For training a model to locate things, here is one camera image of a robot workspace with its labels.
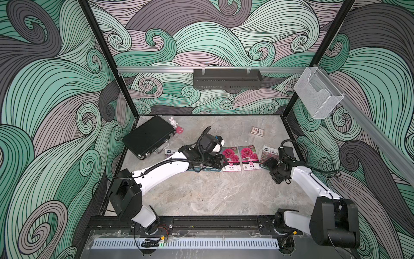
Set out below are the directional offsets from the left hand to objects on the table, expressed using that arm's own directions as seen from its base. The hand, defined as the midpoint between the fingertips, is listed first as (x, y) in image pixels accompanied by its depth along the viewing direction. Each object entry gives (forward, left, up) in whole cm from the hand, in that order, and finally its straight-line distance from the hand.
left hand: (225, 161), depth 76 cm
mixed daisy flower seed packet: (+16, -30, -18) cm, 38 cm away
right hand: (+3, -24, -13) cm, 28 cm away
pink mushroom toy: (+33, +28, -16) cm, 46 cm away
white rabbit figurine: (+35, +32, -11) cm, 48 cm away
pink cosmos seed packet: (-8, +12, +7) cm, 16 cm away
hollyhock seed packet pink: (+12, -18, -18) cm, 28 cm away
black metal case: (+25, +43, -13) cm, 52 cm away
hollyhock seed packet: (+14, -7, -18) cm, 24 cm away
